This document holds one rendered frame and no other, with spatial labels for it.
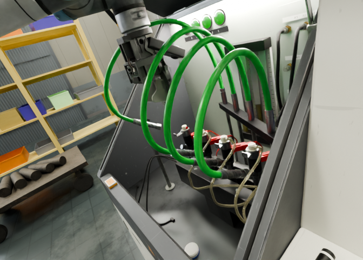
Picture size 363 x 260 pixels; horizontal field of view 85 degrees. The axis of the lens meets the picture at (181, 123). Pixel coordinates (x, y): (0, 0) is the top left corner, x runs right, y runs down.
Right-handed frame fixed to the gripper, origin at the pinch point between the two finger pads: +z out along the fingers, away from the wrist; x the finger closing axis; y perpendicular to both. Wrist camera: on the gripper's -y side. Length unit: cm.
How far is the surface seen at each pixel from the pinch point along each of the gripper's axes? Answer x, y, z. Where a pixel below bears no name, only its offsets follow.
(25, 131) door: -569, 82, 86
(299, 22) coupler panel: 22.8, -30.5, -10.6
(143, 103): 8.5, 11.0, -5.6
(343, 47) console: 38.5, -6.5, -8.7
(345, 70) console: 39.1, -5.7, -5.8
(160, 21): -5.4, -9.3, -21.3
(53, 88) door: -556, -20, 14
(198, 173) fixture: 6.0, 1.3, 22.2
